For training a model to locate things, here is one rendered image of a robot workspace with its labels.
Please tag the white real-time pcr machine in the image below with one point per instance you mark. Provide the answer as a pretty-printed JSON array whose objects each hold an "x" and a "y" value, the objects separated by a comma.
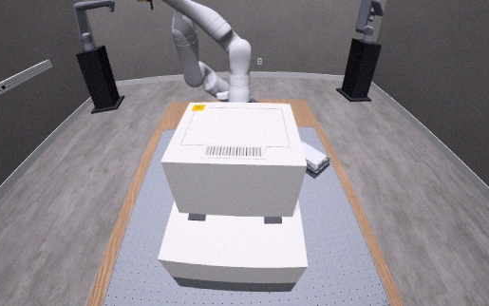
[{"x": 235, "y": 171}]

